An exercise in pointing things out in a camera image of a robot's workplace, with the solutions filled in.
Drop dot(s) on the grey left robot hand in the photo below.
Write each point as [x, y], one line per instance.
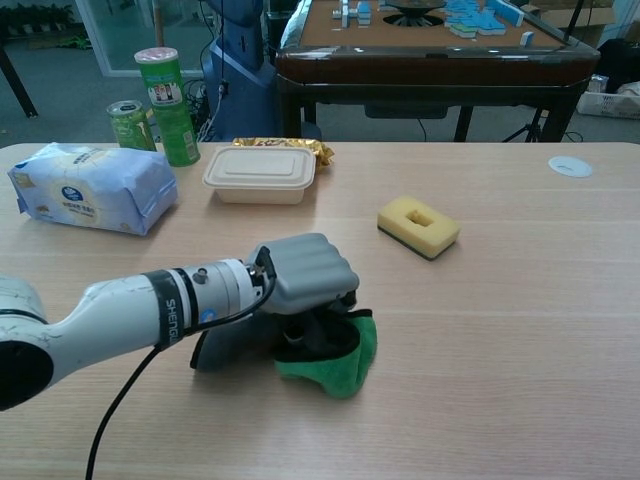
[310, 272]

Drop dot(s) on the black cloth with green side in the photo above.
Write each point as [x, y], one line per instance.
[345, 362]

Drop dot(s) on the blue robot base stand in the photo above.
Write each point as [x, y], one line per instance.
[240, 75]

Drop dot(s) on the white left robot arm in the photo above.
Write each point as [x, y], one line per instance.
[120, 315]

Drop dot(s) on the beige lidded food container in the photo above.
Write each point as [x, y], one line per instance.
[260, 175]

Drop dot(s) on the gold foil snack bag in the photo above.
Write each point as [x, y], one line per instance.
[322, 150]

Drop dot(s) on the yellow sponge with green base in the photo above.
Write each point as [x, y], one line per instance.
[440, 227]

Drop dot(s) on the tall green chip canister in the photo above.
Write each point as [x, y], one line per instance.
[167, 110]

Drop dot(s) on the short green drink can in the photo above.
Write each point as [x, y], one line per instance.
[131, 127]

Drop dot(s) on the blue white tissue pack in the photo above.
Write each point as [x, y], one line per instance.
[95, 187]

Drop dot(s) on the dark wooden mahjong table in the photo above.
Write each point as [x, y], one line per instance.
[430, 65]

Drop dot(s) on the blue mahjong tile cluster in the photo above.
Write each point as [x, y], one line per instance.
[352, 12]

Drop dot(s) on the black tripod stand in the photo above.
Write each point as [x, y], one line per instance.
[530, 127]

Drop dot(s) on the blue mahjong tile pile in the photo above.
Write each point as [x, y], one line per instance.
[480, 17]

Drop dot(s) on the blue white mahjong tile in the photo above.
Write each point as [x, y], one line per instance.
[526, 38]

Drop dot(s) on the white cardboard box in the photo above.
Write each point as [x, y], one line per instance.
[607, 102]

